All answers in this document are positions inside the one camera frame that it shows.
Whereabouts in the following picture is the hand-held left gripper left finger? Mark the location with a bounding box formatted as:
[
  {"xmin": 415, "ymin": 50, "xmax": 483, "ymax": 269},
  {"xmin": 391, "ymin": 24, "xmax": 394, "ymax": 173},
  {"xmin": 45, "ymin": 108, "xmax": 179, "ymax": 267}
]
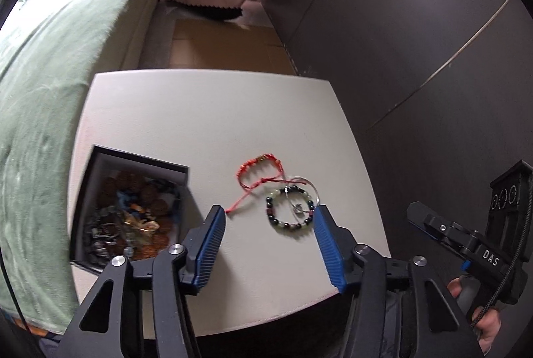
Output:
[{"xmin": 54, "ymin": 205, "xmax": 228, "ymax": 358}]

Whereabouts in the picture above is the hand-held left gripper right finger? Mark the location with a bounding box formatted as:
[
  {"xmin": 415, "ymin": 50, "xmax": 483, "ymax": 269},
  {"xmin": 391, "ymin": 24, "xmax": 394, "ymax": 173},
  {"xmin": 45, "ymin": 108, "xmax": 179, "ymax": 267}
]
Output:
[{"xmin": 312, "ymin": 205, "xmax": 486, "ymax": 358}]

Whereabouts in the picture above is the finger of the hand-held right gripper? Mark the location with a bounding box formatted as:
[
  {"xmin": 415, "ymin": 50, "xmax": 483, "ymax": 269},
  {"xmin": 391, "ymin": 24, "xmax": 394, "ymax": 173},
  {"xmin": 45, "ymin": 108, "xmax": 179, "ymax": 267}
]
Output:
[{"xmin": 407, "ymin": 202, "xmax": 475, "ymax": 254}]

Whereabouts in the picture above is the black and white bead bracelet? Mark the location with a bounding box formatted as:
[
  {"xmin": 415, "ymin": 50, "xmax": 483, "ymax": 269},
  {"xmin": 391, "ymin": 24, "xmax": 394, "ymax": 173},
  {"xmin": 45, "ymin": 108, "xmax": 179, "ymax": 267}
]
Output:
[{"xmin": 266, "ymin": 185, "xmax": 318, "ymax": 230}]

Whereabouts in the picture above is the thin silver bangle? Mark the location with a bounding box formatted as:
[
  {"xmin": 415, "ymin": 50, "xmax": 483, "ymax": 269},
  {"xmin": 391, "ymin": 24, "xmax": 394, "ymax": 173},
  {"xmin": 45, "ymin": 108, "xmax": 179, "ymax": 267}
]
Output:
[{"xmin": 285, "ymin": 176, "xmax": 322, "ymax": 213}]

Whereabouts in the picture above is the black cardboard box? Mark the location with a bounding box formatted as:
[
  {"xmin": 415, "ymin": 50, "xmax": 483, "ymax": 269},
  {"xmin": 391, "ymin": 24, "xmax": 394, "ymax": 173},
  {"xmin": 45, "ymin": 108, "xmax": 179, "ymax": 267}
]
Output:
[{"xmin": 69, "ymin": 145, "xmax": 190, "ymax": 274}]

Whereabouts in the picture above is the red string bracelet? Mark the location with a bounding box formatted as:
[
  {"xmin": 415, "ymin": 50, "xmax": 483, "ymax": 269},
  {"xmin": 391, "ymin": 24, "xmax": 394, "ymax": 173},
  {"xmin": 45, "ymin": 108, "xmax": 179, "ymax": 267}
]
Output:
[{"xmin": 225, "ymin": 153, "xmax": 288, "ymax": 215}]

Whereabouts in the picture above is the pile of mixed jewelry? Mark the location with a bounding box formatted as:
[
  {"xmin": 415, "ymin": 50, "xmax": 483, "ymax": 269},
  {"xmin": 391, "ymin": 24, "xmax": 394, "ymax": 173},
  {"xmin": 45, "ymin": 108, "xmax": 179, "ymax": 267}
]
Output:
[{"xmin": 83, "ymin": 170, "xmax": 182, "ymax": 261}]

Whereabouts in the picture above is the person's right hand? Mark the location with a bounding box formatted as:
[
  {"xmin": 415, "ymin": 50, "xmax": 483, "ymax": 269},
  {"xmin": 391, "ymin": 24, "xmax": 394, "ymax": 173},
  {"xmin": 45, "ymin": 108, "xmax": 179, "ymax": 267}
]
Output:
[{"xmin": 447, "ymin": 277, "xmax": 500, "ymax": 354}]

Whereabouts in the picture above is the white square bedside table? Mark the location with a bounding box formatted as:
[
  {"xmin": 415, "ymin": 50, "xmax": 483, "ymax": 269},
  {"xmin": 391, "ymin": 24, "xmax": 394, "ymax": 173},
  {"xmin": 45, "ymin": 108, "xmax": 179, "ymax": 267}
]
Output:
[{"xmin": 67, "ymin": 68, "xmax": 392, "ymax": 340}]

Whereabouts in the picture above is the dark grey wardrobe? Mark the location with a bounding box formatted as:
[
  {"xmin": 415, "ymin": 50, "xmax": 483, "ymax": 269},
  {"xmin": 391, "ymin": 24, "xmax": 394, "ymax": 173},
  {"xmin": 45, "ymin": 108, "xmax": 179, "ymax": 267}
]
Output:
[{"xmin": 260, "ymin": 0, "xmax": 533, "ymax": 259}]

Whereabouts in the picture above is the flat cardboard sheet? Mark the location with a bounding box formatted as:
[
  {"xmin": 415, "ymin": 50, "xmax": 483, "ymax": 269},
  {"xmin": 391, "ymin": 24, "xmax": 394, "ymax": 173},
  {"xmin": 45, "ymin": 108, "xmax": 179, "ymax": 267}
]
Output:
[{"xmin": 169, "ymin": 18, "xmax": 296, "ymax": 73}]

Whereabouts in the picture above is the black braided cable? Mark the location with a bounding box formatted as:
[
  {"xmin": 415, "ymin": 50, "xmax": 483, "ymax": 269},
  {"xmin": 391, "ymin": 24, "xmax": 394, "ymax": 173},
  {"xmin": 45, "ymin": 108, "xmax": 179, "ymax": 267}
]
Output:
[{"xmin": 468, "ymin": 233, "xmax": 525, "ymax": 327}]

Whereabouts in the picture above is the beige upholstered bed frame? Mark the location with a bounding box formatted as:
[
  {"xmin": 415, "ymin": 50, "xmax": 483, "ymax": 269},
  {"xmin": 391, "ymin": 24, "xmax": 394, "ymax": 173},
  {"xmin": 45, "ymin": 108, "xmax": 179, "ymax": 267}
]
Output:
[{"xmin": 125, "ymin": 0, "xmax": 176, "ymax": 71}]

